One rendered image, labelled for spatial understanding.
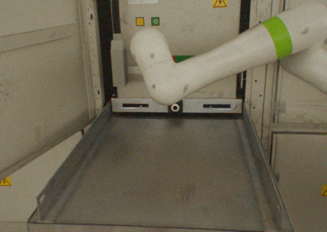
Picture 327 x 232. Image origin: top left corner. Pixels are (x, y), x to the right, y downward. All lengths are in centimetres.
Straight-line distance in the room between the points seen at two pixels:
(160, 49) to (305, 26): 39
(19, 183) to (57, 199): 78
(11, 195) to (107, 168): 79
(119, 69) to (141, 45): 37
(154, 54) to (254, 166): 45
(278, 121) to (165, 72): 64
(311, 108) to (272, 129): 17
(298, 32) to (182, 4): 53
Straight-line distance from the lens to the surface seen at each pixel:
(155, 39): 102
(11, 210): 188
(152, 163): 113
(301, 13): 105
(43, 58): 128
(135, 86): 149
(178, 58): 144
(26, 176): 174
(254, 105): 146
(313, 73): 118
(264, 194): 100
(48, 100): 131
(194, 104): 148
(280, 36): 102
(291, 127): 152
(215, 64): 99
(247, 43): 101
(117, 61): 136
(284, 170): 158
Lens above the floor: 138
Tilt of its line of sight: 20 degrees down
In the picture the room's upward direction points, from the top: 1 degrees counter-clockwise
